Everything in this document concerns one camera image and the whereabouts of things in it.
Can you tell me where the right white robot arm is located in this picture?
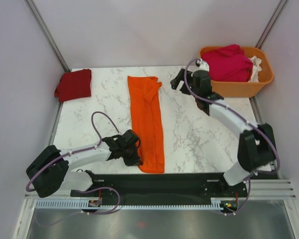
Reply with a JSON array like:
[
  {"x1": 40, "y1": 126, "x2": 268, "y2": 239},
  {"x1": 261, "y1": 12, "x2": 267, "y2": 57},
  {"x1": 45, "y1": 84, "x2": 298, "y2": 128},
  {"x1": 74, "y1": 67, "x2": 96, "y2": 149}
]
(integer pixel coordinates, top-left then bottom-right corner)
[{"x1": 170, "y1": 68, "x2": 280, "y2": 196}]

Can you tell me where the orange t shirt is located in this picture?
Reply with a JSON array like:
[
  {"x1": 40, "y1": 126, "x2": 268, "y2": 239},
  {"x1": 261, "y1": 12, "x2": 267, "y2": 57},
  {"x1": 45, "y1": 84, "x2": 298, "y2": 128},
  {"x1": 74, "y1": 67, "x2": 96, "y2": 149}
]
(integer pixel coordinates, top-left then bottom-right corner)
[{"x1": 127, "y1": 76, "x2": 165, "y2": 174}]

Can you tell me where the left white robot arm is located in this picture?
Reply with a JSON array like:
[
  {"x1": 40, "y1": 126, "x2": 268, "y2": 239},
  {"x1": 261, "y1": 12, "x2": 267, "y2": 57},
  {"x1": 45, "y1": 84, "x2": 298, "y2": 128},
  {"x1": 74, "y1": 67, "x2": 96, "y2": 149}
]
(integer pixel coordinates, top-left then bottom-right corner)
[{"x1": 26, "y1": 129, "x2": 142, "y2": 198}]

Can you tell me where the aluminium front rail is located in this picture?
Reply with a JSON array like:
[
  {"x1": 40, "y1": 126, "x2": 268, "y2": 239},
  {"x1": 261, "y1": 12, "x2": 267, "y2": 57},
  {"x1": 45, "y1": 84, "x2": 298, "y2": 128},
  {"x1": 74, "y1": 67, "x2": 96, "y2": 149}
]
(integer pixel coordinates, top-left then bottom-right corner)
[{"x1": 24, "y1": 178, "x2": 297, "y2": 200}]

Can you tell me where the white slotted cable duct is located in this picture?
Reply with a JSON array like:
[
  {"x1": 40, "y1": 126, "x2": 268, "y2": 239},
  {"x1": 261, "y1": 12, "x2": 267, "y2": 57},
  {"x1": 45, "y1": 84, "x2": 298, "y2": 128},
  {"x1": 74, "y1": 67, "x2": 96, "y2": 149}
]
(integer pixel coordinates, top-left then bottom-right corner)
[{"x1": 36, "y1": 198, "x2": 239, "y2": 209}]

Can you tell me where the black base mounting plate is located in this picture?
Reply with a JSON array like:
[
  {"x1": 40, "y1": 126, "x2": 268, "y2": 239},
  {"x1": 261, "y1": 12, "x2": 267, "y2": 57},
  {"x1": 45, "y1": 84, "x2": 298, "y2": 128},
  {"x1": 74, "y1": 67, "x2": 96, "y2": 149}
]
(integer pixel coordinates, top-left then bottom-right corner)
[{"x1": 70, "y1": 173, "x2": 247, "y2": 206}]

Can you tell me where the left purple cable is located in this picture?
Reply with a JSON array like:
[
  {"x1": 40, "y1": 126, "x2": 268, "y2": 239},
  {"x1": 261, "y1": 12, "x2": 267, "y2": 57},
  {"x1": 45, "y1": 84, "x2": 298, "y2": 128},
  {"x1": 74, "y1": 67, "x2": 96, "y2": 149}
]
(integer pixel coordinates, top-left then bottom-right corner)
[{"x1": 26, "y1": 111, "x2": 122, "y2": 227}]

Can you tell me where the folded dark red shirt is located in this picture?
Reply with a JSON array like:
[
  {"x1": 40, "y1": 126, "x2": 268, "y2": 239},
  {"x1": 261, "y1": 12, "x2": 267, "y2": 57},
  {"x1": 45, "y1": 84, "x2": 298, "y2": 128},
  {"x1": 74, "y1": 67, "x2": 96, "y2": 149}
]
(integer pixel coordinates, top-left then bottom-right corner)
[{"x1": 54, "y1": 69, "x2": 92, "y2": 103}]

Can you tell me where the white cloth in basket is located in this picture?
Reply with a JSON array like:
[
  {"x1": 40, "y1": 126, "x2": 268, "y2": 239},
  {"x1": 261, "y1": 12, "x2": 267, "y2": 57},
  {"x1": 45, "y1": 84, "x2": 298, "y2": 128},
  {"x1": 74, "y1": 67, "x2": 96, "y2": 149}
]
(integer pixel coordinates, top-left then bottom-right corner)
[{"x1": 249, "y1": 56, "x2": 262, "y2": 83}]

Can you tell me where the right aluminium corner post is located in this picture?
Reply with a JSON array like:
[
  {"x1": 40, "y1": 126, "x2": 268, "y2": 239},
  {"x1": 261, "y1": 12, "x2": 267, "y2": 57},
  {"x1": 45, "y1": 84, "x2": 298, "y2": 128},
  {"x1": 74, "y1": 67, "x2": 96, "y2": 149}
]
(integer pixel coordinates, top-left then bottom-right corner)
[{"x1": 255, "y1": 0, "x2": 289, "y2": 49}]

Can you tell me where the left aluminium corner post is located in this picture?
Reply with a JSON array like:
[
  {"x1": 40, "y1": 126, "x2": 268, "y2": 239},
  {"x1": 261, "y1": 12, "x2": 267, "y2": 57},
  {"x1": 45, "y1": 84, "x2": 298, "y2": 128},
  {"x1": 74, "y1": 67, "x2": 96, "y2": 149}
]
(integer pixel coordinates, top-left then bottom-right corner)
[{"x1": 24, "y1": 0, "x2": 70, "y2": 72}]

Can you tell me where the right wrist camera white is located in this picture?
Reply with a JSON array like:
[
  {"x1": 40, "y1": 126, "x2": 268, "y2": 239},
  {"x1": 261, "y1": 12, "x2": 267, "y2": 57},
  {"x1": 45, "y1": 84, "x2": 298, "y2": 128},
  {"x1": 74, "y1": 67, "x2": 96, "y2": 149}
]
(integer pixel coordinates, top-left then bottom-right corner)
[{"x1": 195, "y1": 58, "x2": 210, "y2": 72}]

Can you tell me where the magenta shirt in basket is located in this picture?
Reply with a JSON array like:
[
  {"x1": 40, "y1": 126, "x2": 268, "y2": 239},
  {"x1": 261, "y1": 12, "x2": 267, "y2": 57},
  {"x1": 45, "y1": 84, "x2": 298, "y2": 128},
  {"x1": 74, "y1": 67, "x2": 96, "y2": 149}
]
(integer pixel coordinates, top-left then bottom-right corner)
[{"x1": 201, "y1": 44, "x2": 253, "y2": 82}]

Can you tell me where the aluminium corner post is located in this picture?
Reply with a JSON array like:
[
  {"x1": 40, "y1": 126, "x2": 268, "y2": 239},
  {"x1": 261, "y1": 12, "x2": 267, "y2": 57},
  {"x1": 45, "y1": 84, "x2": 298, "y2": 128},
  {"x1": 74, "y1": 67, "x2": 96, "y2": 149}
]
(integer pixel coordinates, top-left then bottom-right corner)
[
  {"x1": 24, "y1": 0, "x2": 70, "y2": 72},
  {"x1": 255, "y1": 0, "x2": 289, "y2": 49}
]

